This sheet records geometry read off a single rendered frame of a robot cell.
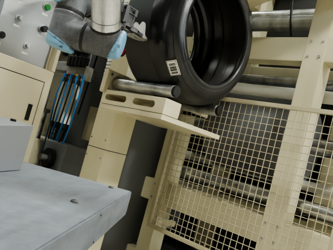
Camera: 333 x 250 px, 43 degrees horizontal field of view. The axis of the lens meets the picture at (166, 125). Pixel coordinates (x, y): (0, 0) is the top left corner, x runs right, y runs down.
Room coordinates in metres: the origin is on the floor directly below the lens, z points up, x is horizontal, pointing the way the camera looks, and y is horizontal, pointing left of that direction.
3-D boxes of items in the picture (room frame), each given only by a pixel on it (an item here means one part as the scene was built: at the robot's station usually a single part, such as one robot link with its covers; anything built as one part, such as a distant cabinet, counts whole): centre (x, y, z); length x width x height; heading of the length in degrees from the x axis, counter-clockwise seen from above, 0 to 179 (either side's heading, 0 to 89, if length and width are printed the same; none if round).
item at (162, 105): (1.63, 0.13, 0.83); 0.36 x 0.09 x 0.06; 47
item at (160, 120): (1.74, 0.03, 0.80); 0.37 x 0.36 x 0.02; 137
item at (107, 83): (1.86, 0.16, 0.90); 0.40 x 0.03 x 0.10; 137
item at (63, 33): (1.26, 0.37, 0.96); 0.12 x 0.09 x 0.12; 84
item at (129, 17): (1.39, 0.26, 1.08); 0.12 x 0.08 x 0.09; 137
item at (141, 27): (1.46, 0.17, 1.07); 0.09 x 0.03 x 0.06; 137
